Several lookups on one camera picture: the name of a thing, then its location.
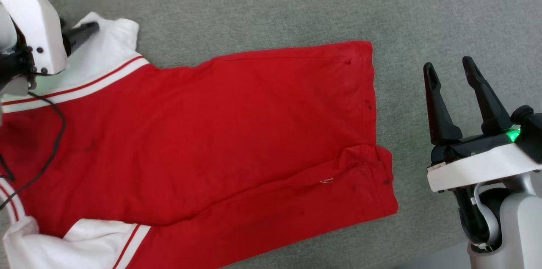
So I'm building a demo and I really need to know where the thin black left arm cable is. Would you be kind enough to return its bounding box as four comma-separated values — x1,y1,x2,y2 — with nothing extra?
0,91,67,211

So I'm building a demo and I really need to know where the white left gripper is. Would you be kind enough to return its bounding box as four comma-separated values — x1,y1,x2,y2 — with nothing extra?
0,0,100,77

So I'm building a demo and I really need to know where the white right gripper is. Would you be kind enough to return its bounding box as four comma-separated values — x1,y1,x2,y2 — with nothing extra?
423,55,542,194

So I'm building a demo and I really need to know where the red white basketball jersey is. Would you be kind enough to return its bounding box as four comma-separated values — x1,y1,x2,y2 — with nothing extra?
0,11,399,269

